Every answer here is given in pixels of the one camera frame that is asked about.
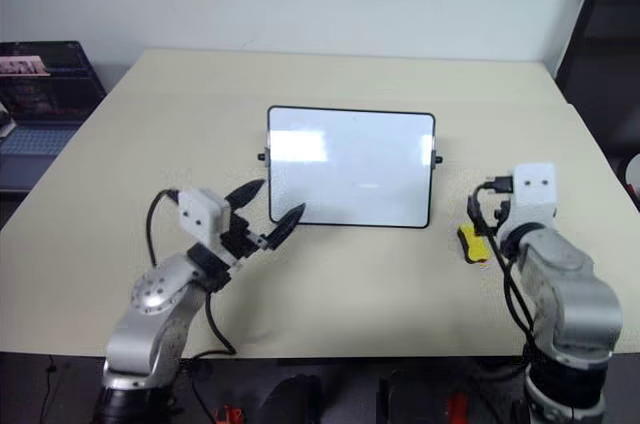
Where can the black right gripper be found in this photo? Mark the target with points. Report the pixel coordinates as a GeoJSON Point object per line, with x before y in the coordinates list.
{"type": "Point", "coordinates": [501, 214]}

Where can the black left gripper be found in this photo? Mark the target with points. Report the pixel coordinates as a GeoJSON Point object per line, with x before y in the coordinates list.
{"type": "Point", "coordinates": [240, 240]}

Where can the yellow and black eraser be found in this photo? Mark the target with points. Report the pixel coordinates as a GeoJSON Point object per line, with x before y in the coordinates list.
{"type": "Point", "coordinates": [472, 246]}

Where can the small black-framed whiteboard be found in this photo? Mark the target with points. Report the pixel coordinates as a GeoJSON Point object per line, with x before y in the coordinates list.
{"type": "Point", "coordinates": [350, 169]}

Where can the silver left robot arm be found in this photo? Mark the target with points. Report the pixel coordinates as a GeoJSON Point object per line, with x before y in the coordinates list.
{"type": "Point", "coordinates": [160, 289]}

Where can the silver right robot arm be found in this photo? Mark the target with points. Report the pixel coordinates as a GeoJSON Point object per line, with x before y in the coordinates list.
{"type": "Point", "coordinates": [565, 284]}

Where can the white round object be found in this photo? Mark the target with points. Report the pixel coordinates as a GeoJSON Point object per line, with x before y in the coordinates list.
{"type": "Point", "coordinates": [634, 171]}

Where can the red-orange floor object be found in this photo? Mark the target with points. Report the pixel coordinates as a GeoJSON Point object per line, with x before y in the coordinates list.
{"type": "Point", "coordinates": [229, 415]}
{"type": "Point", "coordinates": [457, 409]}

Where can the open grey laptop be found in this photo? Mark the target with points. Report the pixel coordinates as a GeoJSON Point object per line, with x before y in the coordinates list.
{"type": "Point", "coordinates": [45, 94]}

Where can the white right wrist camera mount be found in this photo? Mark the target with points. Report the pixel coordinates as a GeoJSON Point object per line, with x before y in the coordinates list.
{"type": "Point", "coordinates": [535, 199]}

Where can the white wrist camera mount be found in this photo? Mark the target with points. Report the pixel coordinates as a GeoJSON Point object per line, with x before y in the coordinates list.
{"type": "Point", "coordinates": [200, 214]}
{"type": "Point", "coordinates": [535, 199]}

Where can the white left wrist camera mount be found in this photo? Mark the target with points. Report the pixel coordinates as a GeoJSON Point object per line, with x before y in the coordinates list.
{"type": "Point", "coordinates": [200, 214]}

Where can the black table frame bar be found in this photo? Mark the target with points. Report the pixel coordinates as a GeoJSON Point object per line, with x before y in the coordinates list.
{"type": "Point", "coordinates": [315, 362]}

